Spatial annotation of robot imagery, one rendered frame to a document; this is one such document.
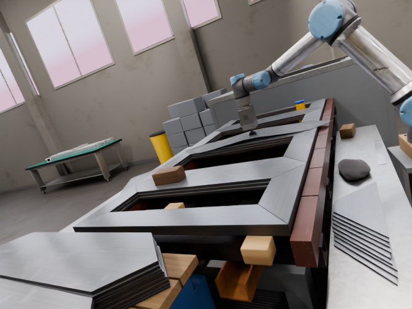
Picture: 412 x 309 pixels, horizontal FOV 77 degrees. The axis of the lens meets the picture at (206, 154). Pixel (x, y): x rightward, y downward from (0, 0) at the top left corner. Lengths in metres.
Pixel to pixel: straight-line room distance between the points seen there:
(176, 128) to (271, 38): 2.17
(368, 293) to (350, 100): 1.59
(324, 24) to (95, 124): 6.09
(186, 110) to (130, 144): 2.30
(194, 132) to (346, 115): 2.76
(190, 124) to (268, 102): 2.37
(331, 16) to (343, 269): 0.76
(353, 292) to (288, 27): 4.45
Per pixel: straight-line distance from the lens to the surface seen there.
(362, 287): 0.67
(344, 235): 0.78
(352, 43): 1.05
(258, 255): 0.58
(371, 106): 2.10
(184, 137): 4.43
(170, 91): 5.43
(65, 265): 0.78
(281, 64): 1.31
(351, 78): 2.07
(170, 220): 0.74
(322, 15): 1.05
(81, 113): 6.92
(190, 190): 0.94
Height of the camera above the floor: 1.15
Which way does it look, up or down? 13 degrees down
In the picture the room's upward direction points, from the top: 18 degrees counter-clockwise
